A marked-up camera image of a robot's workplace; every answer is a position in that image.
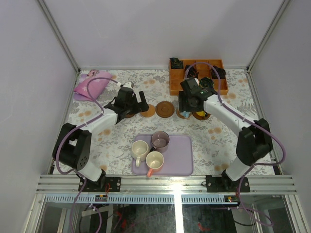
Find cream mug blue handle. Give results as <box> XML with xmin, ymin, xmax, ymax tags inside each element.
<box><xmin>180</xmin><ymin>112</ymin><xmax>192</xmax><ymax>118</ymax></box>

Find light wooden coaster front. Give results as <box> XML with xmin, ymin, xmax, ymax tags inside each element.
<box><xmin>176</xmin><ymin>109</ymin><xmax>192</xmax><ymax>119</ymax></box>

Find light wooden coaster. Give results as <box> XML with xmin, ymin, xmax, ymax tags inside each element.
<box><xmin>140</xmin><ymin>104</ymin><xmax>156</xmax><ymax>118</ymax></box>
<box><xmin>176</xmin><ymin>109</ymin><xmax>192</xmax><ymax>119</ymax></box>

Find dark grooved wooden coaster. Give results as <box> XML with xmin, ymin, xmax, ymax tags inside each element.
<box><xmin>192</xmin><ymin>112</ymin><xmax>210</xmax><ymax>120</ymax></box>
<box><xmin>155</xmin><ymin>101</ymin><xmax>175</xmax><ymax>118</ymax></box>

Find yellow mug black rim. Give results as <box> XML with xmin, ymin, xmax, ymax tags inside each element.
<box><xmin>196</xmin><ymin>111</ymin><xmax>208</xmax><ymax>117</ymax></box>

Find cream white mug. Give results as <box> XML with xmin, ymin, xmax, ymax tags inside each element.
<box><xmin>131</xmin><ymin>140</ymin><xmax>150</xmax><ymax>167</ymax></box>

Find purple glass mug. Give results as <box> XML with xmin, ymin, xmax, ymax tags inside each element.
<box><xmin>150</xmin><ymin>131</ymin><xmax>170</xmax><ymax>153</ymax></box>

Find cream mug pink handle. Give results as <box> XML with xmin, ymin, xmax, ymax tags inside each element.
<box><xmin>146</xmin><ymin>151</ymin><xmax>164</xmax><ymax>177</ymax></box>

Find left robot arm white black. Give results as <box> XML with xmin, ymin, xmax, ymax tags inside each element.
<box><xmin>52</xmin><ymin>85</ymin><xmax>149</xmax><ymax>192</ymax></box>

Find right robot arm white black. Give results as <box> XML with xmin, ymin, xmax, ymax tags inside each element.
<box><xmin>178</xmin><ymin>78</ymin><xmax>273</xmax><ymax>192</ymax></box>

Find rolled dark sock front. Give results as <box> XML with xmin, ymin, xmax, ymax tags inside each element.
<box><xmin>199</xmin><ymin>77</ymin><xmax>214</xmax><ymax>89</ymax></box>

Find rolled dark sock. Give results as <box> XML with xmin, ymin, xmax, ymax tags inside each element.
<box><xmin>199</xmin><ymin>77</ymin><xmax>214</xmax><ymax>89</ymax></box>
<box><xmin>170</xmin><ymin>57</ymin><xmax>184</xmax><ymax>69</ymax></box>
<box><xmin>184</xmin><ymin>65</ymin><xmax>199</xmax><ymax>79</ymax></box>
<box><xmin>211</xmin><ymin>66</ymin><xmax>226</xmax><ymax>79</ymax></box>

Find rolled dark sock middle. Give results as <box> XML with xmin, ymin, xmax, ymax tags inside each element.
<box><xmin>184</xmin><ymin>65</ymin><xmax>199</xmax><ymax>79</ymax></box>

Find pink folded cloth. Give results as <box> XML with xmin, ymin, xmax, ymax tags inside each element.
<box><xmin>74</xmin><ymin>69</ymin><xmax>112</xmax><ymax>101</ymax></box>

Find orange wooden compartment box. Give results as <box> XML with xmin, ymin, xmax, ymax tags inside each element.
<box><xmin>169</xmin><ymin>59</ymin><xmax>229</xmax><ymax>96</ymax></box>

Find rolled dark sock far left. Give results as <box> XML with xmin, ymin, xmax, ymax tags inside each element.
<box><xmin>170</xmin><ymin>57</ymin><xmax>184</xmax><ymax>69</ymax></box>

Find rolled dark sock right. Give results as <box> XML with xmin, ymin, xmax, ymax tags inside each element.
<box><xmin>211</xmin><ymin>66</ymin><xmax>226</xmax><ymax>79</ymax></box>

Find lavender serving tray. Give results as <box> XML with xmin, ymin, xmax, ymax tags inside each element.
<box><xmin>132</xmin><ymin>134</ymin><xmax>193</xmax><ymax>177</ymax></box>

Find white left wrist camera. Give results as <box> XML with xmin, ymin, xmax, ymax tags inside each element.
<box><xmin>121</xmin><ymin>82</ymin><xmax>134</xmax><ymax>90</ymax></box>

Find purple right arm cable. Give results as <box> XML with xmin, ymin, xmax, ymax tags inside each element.
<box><xmin>184</xmin><ymin>62</ymin><xmax>287</xmax><ymax>228</ymax></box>

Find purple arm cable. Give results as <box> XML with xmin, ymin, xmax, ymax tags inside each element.
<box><xmin>55</xmin><ymin>77</ymin><xmax>122</xmax><ymax>233</ymax></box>
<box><xmin>184</xmin><ymin>62</ymin><xmax>287</xmax><ymax>228</ymax></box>

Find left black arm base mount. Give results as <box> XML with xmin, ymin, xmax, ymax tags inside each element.
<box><xmin>78</xmin><ymin>170</ymin><xmax>121</xmax><ymax>193</ymax></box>

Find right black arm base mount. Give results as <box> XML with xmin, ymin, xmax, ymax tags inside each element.
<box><xmin>201</xmin><ymin>175</ymin><xmax>250</xmax><ymax>193</ymax></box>

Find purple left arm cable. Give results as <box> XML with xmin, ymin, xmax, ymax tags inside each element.
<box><xmin>55</xmin><ymin>77</ymin><xmax>122</xmax><ymax>233</ymax></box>

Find blue slotted cable duct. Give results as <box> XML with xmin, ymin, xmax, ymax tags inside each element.
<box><xmin>46</xmin><ymin>194</ymin><xmax>225</xmax><ymax>204</ymax></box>

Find aluminium front rail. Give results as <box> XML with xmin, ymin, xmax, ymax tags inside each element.
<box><xmin>36</xmin><ymin>175</ymin><xmax>297</xmax><ymax>195</ymax></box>

